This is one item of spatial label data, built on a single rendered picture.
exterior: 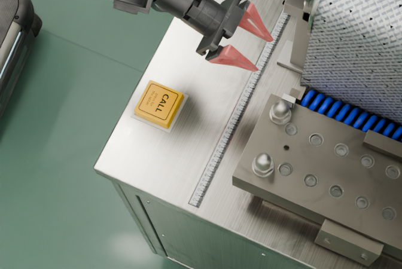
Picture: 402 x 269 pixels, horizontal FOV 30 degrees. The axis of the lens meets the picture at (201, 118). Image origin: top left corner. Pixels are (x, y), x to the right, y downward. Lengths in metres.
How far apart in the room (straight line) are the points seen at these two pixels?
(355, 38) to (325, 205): 0.29
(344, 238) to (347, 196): 0.07
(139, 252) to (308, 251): 1.00
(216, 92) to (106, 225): 0.97
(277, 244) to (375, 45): 0.43
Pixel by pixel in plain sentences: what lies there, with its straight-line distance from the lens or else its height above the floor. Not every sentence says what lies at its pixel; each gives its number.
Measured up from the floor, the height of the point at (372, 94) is 1.10.
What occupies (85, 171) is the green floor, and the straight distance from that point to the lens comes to 2.35.
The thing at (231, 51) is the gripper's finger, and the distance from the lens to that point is 1.19.
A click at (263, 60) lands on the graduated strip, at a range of 1.44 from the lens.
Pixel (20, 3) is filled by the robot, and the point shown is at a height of 0.24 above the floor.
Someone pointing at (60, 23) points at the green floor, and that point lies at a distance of 2.56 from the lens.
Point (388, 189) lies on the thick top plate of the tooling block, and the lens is 1.25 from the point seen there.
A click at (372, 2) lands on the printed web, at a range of 1.05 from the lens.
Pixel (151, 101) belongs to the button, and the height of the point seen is 0.92.
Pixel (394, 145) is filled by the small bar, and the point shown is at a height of 1.05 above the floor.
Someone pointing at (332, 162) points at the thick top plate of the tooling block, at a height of 1.03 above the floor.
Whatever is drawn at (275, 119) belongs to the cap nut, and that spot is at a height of 1.04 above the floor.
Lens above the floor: 2.21
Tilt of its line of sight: 70 degrees down
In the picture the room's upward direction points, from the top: 7 degrees counter-clockwise
